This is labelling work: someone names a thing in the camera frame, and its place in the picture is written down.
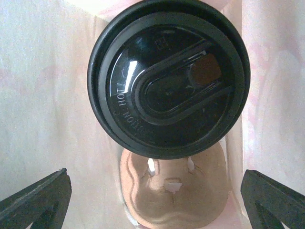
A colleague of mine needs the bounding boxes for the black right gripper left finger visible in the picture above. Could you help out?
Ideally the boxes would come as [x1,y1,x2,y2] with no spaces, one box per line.
[0,168,72,229]

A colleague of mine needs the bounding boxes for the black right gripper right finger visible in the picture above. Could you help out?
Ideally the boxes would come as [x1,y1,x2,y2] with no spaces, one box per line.
[241,170,305,229]

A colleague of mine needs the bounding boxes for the brown pulp cup carrier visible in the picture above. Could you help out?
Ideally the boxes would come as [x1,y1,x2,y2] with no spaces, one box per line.
[120,143,229,229]

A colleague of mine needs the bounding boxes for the cream paper bag pink sides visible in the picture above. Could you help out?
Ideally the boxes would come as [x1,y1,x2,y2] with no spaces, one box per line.
[0,0,305,229]

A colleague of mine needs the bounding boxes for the black coffee cup lid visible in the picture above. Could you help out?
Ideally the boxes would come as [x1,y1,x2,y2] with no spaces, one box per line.
[87,0,251,159]

